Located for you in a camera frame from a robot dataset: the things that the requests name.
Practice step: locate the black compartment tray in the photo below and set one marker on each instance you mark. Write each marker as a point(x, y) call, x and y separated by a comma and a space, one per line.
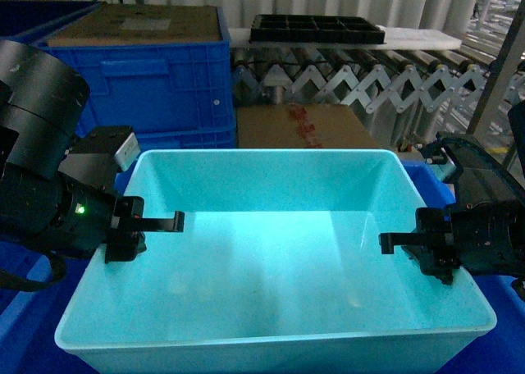
point(315, 29)

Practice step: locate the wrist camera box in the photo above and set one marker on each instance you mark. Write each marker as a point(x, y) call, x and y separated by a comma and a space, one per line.
point(101, 155)
point(476, 176)

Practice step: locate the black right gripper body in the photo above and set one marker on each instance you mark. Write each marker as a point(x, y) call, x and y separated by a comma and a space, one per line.
point(486, 239)

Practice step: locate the blue crate lower left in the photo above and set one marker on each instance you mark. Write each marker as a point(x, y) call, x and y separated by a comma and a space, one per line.
point(36, 282)

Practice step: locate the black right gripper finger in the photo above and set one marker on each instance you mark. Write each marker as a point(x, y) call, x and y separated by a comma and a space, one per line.
point(412, 253)
point(388, 241)

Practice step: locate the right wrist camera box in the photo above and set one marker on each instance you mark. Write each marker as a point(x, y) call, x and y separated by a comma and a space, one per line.
point(476, 176)

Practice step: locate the cardboard sheet in crate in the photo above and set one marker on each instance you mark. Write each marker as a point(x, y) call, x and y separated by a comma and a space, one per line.
point(122, 25)

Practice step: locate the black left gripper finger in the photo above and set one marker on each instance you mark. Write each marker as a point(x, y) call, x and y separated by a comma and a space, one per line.
point(174, 224)
point(139, 243)

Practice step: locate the large blue crate rear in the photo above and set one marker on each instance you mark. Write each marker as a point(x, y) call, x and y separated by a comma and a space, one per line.
point(174, 95)

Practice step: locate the brown cardboard box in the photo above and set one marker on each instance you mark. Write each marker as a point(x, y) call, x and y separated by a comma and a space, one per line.
point(301, 126)

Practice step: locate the teal plastic bin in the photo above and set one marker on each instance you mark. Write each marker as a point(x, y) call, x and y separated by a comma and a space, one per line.
point(278, 270)

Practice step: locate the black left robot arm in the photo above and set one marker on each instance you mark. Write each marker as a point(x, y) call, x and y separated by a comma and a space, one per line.
point(42, 99)

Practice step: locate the expandable roller conveyor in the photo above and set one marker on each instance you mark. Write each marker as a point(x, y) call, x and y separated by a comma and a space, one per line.
point(401, 97)

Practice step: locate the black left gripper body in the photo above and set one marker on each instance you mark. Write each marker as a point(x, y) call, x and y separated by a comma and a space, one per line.
point(87, 218)

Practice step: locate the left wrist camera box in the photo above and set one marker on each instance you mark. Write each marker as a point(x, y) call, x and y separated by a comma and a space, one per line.
point(101, 155)

